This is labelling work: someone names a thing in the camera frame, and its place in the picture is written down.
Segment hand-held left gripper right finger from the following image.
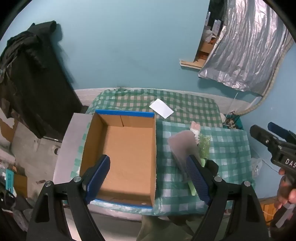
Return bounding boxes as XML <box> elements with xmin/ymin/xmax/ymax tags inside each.
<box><xmin>186</xmin><ymin>155</ymin><xmax>270</xmax><ymax>241</ymax></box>

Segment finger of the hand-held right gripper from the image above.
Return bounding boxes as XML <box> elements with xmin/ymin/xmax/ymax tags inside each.
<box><xmin>268</xmin><ymin>122</ymin><xmax>296</xmax><ymax>142</ymax></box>
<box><xmin>250</xmin><ymin>125</ymin><xmax>281</xmax><ymax>151</ymax></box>

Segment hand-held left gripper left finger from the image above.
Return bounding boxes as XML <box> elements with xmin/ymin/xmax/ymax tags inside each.
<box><xmin>26</xmin><ymin>154</ymin><xmax>111</xmax><ymax>241</ymax></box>

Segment pale grey sheet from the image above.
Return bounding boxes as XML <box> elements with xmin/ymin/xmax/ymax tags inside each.
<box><xmin>168</xmin><ymin>130</ymin><xmax>201</xmax><ymax>179</ymax></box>

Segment cardboard box with blue rim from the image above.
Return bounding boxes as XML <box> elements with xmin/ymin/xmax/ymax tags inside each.
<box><xmin>79</xmin><ymin>110</ymin><xmax>157</xmax><ymax>209</ymax></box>

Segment person's right hand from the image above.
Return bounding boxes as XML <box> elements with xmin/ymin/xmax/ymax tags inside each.
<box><xmin>274</xmin><ymin>169</ymin><xmax>296</xmax><ymax>206</ymax></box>

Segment green glitter sponge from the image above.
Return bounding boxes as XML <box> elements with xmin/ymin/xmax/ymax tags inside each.
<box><xmin>198</xmin><ymin>133</ymin><xmax>212</xmax><ymax>160</ymax></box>

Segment dark teal basket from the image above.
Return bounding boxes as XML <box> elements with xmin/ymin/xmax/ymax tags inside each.
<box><xmin>223</xmin><ymin>113</ymin><xmax>243</xmax><ymax>130</ymax></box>

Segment wooden crate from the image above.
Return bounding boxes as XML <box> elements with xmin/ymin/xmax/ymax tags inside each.
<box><xmin>259</xmin><ymin>197</ymin><xmax>278</xmax><ymax>223</ymax></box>

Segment olive trousers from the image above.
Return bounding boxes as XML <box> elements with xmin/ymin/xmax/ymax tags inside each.
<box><xmin>137</xmin><ymin>214</ymin><xmax>208</xmax><ymax>241</ymax></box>

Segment green checked tablecloth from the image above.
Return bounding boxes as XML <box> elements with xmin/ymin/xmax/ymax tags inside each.
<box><xmin>76</xmin><ymin>88</ymin><xmax>255</xmax><ymax>215</ymax></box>

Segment white paper card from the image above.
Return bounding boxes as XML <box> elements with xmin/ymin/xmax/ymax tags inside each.
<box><xmin>149</xmin><ymin>98</ymin><xmax>174</xmax><ymax>118</ymax></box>

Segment brown cardboard piece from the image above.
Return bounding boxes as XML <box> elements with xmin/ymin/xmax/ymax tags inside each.
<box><xmin>14</xmin><ymin>174</ymin><xmax>28</xmax><ymax>198</ymax></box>

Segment silver foil sheet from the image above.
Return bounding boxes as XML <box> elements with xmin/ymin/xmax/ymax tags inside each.
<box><xmin>198</xmin><ymin>0</ymin><xmax>294</xmax><ymax>96</ymax></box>

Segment teal box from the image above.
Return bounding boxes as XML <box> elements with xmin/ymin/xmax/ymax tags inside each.
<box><xmin>6</xmin><ymin>169</ymin><xmax>15</xmax><ymax>192</ymax></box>

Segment wooden window ledge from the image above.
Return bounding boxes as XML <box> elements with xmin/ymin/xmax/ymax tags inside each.
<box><xmin>180</xmin><ymin>59</ymin><xmax>206</xmax><ymax>69</ymax></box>

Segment black hanging clothes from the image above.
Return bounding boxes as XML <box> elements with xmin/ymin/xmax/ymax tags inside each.
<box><xmin>0</xmin><ymin>21</ymin><xmax>82</xmax><ymax>139</ymax></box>

